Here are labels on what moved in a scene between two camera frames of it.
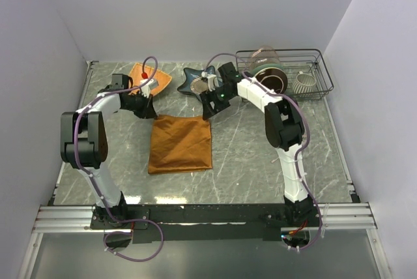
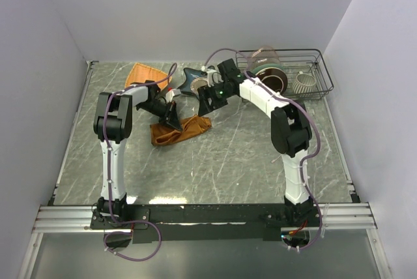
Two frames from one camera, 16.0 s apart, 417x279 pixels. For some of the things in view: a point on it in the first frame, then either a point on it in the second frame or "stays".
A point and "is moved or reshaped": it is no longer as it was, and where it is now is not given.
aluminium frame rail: x=76 y=220 stays
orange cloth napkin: x=180 y=143 is moved or reshaped
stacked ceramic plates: x=272 y=75 stays
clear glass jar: x=263 y=55 stays
